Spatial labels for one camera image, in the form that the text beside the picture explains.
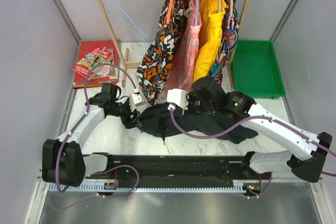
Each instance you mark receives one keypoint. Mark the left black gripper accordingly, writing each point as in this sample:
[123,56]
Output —
[129,123]

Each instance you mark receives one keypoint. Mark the pink patterned shorts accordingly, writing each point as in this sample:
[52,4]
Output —
[181,76]

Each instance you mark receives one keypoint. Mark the blue wire hanger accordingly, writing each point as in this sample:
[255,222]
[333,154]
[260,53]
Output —
[123,18]

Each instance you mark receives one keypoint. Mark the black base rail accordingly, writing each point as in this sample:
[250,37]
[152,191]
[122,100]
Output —
[177,171]

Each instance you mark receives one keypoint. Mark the wooden clothes rack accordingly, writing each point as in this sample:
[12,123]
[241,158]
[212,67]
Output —
[126,64]

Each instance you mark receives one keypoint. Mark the colourful paperback book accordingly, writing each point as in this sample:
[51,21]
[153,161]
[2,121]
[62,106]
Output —
[95,57]

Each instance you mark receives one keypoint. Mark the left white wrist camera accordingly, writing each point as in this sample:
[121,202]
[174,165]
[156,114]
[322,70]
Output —
[135,100]

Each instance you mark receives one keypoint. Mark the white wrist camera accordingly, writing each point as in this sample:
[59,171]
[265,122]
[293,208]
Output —
[177,98]
[135,100]

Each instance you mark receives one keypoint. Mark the pink illustrated book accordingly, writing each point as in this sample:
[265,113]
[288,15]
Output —
[105,71]

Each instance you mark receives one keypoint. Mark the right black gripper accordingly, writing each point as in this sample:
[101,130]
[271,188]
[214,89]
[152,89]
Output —
[189,97]

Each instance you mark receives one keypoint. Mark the green plastic tray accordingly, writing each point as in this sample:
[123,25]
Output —
[256,70]

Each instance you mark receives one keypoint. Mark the camouflage orange black shorts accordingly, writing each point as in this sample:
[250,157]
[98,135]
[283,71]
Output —
[156,65]

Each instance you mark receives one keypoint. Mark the yellow shorts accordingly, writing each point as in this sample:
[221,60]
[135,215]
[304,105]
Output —
[209,37]

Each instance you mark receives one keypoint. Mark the comic print shorts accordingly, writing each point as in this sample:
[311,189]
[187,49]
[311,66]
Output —
[229,41]

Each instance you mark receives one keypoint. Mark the orange thin book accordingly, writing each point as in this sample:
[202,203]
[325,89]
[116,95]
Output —
[88,85]

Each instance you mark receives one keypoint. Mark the large red book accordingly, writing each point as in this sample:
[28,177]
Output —
[85,47]

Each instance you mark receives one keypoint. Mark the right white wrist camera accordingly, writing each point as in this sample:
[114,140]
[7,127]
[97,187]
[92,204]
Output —
[177,98]

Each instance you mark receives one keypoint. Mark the grey slotted cable duct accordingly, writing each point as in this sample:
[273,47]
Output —
[104,187]

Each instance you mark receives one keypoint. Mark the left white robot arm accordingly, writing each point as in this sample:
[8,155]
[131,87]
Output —
[63,162]

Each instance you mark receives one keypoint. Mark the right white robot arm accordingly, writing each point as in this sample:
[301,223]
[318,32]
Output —
[305,152]

